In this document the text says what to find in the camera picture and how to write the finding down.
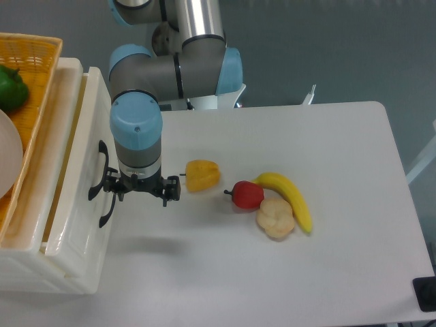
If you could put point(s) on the green bell pepper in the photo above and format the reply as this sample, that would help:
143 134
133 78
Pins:
14 92

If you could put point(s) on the yellow bell pepper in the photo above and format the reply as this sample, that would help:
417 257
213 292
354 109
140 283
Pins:
201 174

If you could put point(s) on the yellow banana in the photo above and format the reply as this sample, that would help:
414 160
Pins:
290 193

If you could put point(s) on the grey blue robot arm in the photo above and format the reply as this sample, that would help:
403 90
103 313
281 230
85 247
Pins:
141 79

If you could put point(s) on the white drawer cabinet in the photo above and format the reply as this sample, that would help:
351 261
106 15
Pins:
24 264

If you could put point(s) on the white drawer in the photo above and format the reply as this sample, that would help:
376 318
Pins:
76 242

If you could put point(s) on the white plate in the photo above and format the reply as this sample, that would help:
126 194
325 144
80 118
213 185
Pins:
11 154

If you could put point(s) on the round bread bun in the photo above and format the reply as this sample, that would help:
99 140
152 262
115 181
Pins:
275 217

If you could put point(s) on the black device at edge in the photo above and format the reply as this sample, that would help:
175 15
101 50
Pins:
424 288

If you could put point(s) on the lower drawer black handle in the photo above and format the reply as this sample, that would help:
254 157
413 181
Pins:
103 220

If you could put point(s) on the red bell pepper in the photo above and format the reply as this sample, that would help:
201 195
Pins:
246 195

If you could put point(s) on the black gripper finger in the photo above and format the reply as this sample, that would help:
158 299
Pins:
113 183
169 189

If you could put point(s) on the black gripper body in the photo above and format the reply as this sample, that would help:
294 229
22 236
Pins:
152 185

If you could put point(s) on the yellow woven basket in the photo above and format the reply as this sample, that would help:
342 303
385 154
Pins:
36 57

